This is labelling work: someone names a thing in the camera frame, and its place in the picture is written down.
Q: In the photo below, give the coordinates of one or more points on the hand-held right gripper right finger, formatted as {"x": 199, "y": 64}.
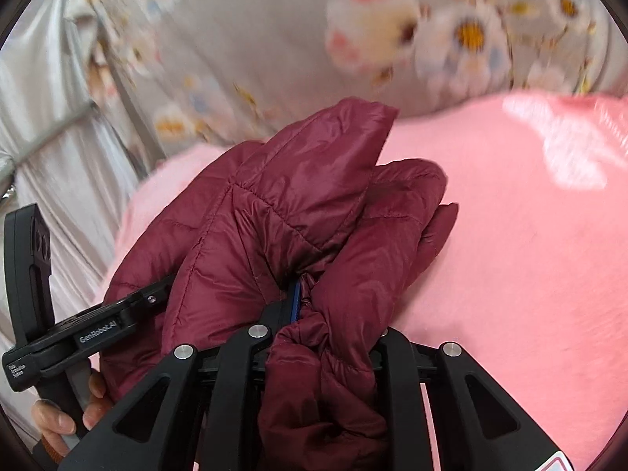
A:
{"x": 397, "y": 402}

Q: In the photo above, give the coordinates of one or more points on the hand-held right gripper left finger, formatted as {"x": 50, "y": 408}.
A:
{"x": 274, "y": 316}

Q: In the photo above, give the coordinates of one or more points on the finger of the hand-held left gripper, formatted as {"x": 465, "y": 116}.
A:
{"x": 152, "y": 294}

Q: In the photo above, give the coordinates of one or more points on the maroon quilted jacket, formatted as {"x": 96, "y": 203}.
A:
{"x": 294, "y": 196}

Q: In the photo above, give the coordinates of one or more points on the person's left hand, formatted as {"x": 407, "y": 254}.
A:
{"x": 54, "y": 419}

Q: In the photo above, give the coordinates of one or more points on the grey satin curtain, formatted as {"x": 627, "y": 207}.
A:
{"x": 54, "y": 191}

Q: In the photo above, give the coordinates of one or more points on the metal rod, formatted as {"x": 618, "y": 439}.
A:
{"x": 54, "y": 132}

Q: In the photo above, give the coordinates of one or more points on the pink printed blanket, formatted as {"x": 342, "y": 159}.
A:
{"x": 515, "y": 265}

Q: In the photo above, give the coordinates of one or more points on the grey floral bedsheet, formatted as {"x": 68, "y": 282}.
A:
{"x": 255, "y": 34}

